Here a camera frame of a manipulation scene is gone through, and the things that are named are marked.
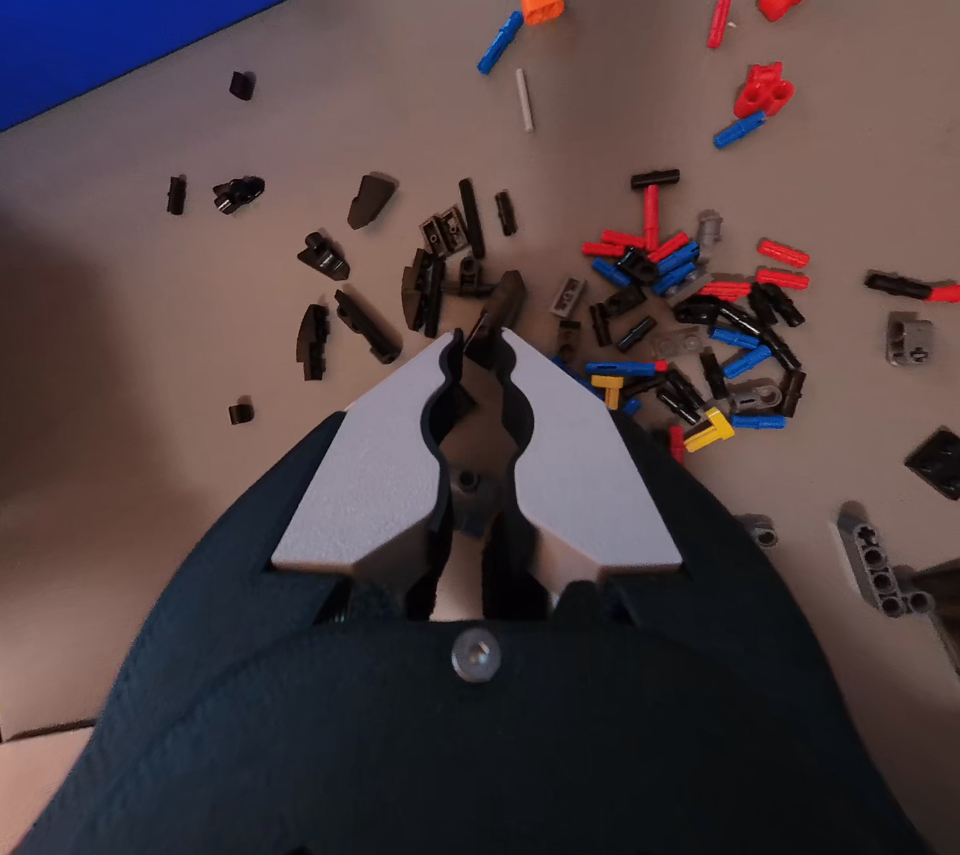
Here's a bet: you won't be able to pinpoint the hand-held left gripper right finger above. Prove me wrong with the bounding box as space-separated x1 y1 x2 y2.
493 328 685 620

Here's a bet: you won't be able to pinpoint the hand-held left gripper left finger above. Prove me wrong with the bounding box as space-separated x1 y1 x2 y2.
270 328 464 620

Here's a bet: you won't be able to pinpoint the black curved lego piece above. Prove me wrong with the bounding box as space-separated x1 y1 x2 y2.
450 268 528 421

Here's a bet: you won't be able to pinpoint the small lego pieces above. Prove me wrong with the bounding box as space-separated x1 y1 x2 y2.
165 0 960 620

